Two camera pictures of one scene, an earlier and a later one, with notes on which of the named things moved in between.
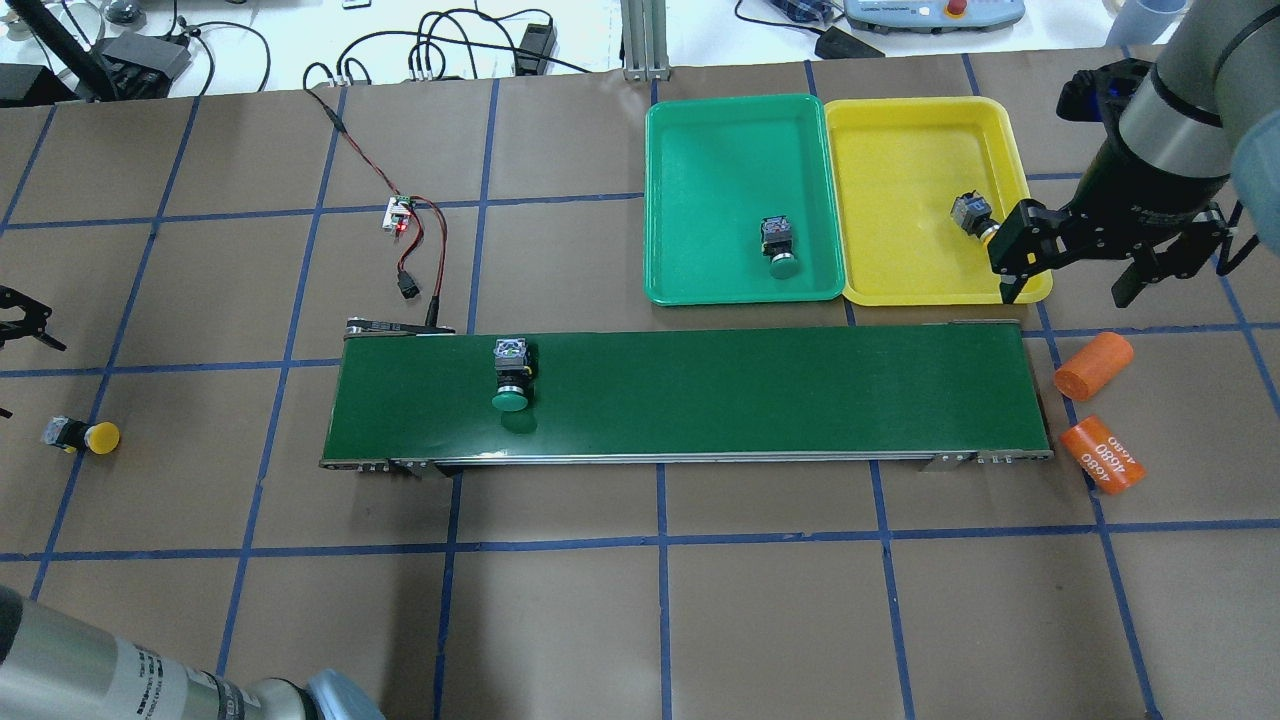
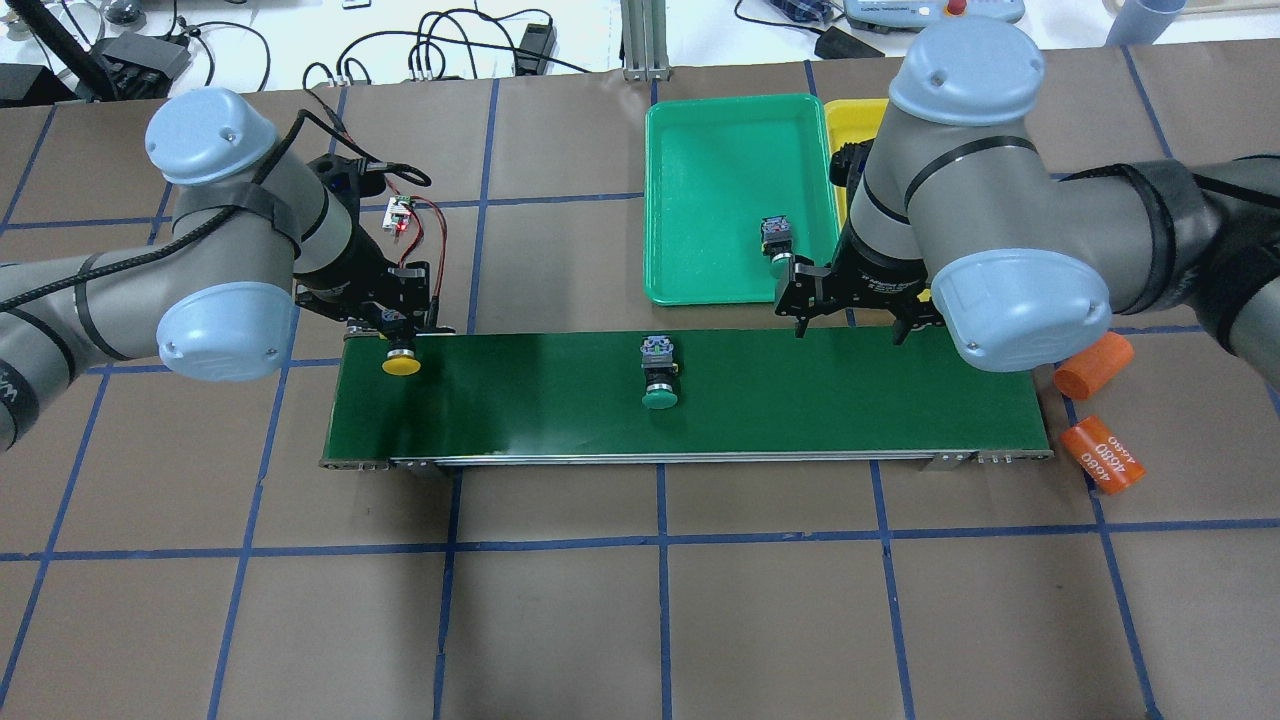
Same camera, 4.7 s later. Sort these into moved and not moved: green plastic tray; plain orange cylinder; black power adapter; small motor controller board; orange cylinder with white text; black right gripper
Moved: black right gripper
Not moved: small motor controller board; black power adapter; plain orange cylinder; orange cylinder with white text; green plastic tray
